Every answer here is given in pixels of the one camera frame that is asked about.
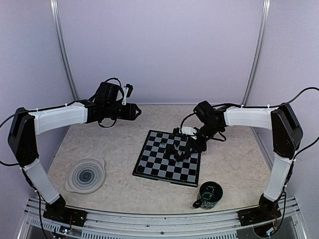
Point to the dark green mug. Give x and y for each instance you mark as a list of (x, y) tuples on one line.
[(210, 193)]

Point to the black chess piece corner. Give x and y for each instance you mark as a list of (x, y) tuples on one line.
[(140, 169)]

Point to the black grey chess board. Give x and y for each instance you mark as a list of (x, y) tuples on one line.
[(184, 173)]

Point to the right aluminium corner post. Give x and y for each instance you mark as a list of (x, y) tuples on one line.
[(258, 50)]

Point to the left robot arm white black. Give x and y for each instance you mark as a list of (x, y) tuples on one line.
[(25, 126)]

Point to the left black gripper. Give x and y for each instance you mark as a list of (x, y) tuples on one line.
[(130, 114)]

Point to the aluminium front rail frame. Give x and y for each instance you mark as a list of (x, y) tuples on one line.
[(211, 225)]

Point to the black chess piece pile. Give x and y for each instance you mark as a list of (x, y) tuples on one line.
[(172, 154)]

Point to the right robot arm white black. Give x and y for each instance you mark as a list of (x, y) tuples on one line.
[(286, 133)]

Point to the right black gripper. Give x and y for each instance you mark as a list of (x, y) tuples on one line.
[(199, 147)]

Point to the clear collapsible silicone bowl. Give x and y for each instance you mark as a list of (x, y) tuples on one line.
[(85, 176)]

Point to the aluminium corner post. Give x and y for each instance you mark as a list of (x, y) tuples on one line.
[(62, 48), (258, 50)]

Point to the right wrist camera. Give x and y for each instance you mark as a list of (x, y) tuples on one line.
[(185, 130)]

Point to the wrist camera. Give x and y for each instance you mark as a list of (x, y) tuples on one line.
[(128, 89), (185, 130)]

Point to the left aluminium corner post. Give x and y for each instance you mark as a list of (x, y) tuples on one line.
[(62, 48)]

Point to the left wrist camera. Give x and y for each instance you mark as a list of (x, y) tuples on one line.
[(128, 89)]

